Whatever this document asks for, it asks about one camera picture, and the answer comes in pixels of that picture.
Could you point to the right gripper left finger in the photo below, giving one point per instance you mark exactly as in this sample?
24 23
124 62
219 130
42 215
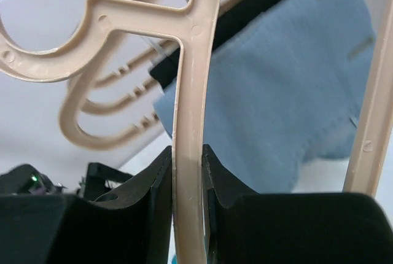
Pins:
129 224

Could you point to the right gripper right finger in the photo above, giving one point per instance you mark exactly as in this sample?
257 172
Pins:
248 227

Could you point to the beige plastic hanger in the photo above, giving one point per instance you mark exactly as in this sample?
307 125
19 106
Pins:
192 27

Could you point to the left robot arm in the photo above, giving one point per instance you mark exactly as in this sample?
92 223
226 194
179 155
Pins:
27 180

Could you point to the grey blue hanging garment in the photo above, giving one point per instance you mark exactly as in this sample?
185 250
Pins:
289 89

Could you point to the black hanging garment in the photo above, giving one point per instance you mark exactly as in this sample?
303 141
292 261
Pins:
228 24

